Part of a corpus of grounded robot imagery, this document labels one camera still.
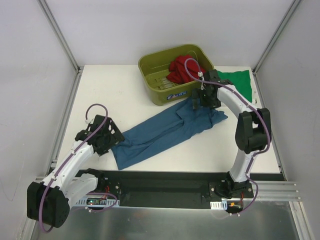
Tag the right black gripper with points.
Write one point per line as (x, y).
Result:
(200, 94)

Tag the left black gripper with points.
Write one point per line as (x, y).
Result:
(115, 135)

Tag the blue t shirt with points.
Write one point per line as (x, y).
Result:
(163, 131)

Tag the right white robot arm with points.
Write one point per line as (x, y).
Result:
(252, 134)

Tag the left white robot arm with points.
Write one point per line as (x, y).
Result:
(49, 201)

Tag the red t shirt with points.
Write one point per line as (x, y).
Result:
(177, 72)

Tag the folded green t shirt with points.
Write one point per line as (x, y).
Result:
(241, 80)

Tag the olive green plastic basket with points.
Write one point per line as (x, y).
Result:
(165, 76)

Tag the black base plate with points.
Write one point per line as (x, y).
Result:
(175, 190)

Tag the left aluminium frame post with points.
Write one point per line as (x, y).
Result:
(59, 34)

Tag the aluminium frame post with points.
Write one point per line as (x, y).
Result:
(277, 33)
(59, 34)

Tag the right aluminium frame post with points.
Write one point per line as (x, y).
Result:
(277, 33)

